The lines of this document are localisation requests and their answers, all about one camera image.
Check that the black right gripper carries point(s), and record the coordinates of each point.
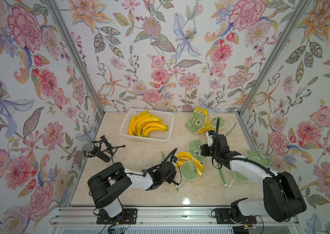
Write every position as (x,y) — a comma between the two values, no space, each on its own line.
(204,148)

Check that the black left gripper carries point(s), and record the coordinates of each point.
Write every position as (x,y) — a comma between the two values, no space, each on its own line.
(173,174)

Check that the single yellow banana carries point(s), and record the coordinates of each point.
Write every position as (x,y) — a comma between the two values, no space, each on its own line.
(183,157)
(139,117)
(131,128)

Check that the zip-top bag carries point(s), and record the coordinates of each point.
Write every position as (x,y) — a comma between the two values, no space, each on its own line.
(200,122)
(236,162)
(190,174)

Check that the yellow banana bunch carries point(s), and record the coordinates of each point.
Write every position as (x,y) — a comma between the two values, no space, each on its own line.
(150,124)

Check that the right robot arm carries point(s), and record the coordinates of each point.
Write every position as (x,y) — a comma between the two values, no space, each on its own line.
(281,198)

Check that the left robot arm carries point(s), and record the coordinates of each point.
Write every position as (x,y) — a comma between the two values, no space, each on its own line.
(106,186)

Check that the white plastic basket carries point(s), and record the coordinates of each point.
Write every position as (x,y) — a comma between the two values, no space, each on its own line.
(160,136)

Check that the black microphone on tripod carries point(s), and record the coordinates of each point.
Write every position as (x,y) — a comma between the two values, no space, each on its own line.
(101,149)

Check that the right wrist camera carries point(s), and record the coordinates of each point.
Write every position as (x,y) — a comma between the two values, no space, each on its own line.
(210,135)

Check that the aluminium front rail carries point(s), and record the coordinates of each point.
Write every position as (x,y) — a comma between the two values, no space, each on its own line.
(147,216)

